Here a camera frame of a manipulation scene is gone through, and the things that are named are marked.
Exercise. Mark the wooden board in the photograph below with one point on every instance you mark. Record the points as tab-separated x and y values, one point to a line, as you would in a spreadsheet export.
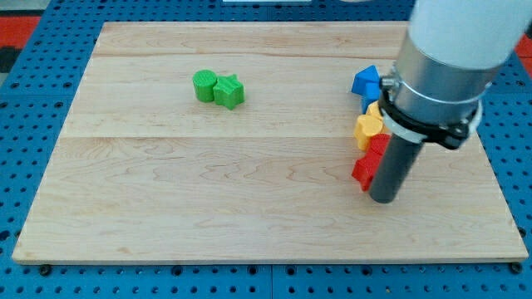
145	173

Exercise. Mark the yellow heart block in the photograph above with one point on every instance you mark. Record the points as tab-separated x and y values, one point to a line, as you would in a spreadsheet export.
366	127

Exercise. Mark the blue triangle block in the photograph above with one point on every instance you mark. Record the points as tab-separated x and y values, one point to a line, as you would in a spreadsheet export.
367	75

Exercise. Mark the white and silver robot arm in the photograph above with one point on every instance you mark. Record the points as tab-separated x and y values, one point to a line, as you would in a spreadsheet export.
449	57

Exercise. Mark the red star block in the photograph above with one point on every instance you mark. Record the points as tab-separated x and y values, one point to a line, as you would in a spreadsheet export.
365	169

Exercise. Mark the green cylinder block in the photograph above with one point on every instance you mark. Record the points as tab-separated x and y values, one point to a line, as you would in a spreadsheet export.
204	82

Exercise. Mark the green star block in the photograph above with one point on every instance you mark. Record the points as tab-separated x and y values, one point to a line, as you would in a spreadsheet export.
228	91

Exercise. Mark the yellow block behind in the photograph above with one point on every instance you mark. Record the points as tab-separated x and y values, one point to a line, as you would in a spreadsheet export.
374	111

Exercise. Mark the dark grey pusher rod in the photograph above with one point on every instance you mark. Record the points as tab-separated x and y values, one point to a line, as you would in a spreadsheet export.
393	169

